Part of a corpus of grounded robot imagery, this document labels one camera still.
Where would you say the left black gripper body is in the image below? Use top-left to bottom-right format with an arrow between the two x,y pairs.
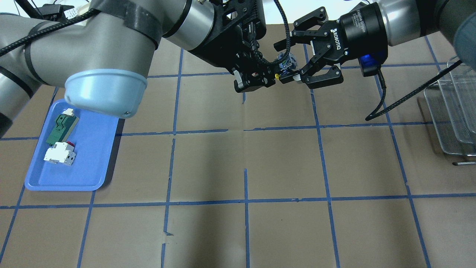
193,0 -> 266,74

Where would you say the white circuit breaker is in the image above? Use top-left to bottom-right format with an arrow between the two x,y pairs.
43,141 -> 76,166

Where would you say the green and white switch module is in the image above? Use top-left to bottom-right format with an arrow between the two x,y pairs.
46,108 -> 79,146

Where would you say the silver wire mesh shelf basket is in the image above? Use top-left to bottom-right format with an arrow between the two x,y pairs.
424,56 -> 475,166

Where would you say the red emergency push button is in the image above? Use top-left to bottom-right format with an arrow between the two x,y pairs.
275,52 -> 302,84

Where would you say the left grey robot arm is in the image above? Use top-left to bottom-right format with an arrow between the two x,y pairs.
1,0 -> 275,135

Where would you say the blue plastic tray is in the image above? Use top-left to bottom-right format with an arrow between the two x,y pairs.
24,99 -> 119,191

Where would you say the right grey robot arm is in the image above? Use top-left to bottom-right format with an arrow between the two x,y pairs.
279,0 -> 476,89

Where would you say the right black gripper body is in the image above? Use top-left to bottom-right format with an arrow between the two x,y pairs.
311,2 -> 388,69

